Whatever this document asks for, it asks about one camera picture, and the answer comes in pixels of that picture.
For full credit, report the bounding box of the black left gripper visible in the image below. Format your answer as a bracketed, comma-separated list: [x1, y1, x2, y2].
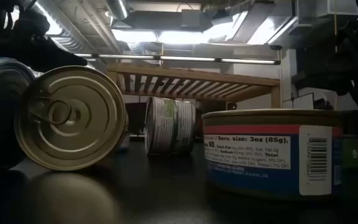
[0, 0, 88, 73]

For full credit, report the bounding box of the ribbed silver ceiling duct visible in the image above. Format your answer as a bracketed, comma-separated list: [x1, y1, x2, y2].
[32, 0, 90, 54]

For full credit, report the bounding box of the long LED light bar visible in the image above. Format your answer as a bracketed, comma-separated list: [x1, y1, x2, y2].
[73, 52, 281, 65]

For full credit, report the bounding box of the white screen monitor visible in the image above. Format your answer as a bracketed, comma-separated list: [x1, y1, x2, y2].
[292, 93, 315, 110]

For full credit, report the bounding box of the wooden slatted shelf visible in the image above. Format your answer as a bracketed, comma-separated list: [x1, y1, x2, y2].
[106, 63, 282, 110]

